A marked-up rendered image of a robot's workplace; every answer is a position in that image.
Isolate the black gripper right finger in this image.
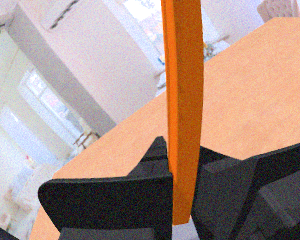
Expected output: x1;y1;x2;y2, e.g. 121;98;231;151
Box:
190;143;300;240

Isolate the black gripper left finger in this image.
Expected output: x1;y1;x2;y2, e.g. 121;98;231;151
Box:
37;136;174;240

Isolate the orange handle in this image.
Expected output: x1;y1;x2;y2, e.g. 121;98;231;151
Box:
161;0;205;225

